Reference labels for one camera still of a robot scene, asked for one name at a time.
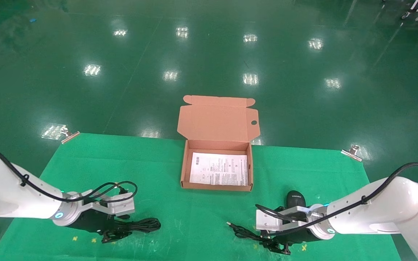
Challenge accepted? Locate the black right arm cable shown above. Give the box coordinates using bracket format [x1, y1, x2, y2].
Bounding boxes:
[255, 162, 418, 238]

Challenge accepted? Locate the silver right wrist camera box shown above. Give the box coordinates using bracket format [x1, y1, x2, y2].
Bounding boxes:
[255, 205, 317, 232]

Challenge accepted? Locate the open brown cardboard box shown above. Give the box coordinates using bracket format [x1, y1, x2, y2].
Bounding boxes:
[177, 95, 260, 192]

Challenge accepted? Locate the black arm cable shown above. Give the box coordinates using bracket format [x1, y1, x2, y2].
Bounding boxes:
[0, 144, 138, 203]
[255, 162, 418, 238]

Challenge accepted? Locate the white printed instruction sheet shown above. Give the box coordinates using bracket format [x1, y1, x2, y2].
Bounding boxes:
[189, 152, 249, 187]

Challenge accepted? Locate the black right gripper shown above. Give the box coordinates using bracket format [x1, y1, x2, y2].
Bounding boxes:
[260, 228, 326, 256]

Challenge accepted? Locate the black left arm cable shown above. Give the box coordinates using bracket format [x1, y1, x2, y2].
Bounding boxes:
[0, 144, 138, 203]

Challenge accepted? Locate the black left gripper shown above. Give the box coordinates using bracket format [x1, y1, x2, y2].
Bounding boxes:
[72, 209, 132, 244]

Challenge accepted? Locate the black data cable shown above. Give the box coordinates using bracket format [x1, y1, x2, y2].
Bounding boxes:
[111, 217, 161, 236]

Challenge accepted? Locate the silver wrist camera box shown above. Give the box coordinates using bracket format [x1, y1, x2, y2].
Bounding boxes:
[255, 205, 317, 232]
[81, 192, 136, 218]

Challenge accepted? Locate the black wired computer mouse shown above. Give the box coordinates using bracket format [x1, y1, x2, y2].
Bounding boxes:
[226, 190, 307, 243]

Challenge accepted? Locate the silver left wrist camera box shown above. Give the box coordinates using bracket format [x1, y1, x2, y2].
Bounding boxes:
[81, 192, 136, 218]

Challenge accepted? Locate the metal table clamp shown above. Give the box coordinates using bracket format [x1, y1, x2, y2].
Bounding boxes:
[340, 145, 363, 162]
[61, 127, 81, 145]

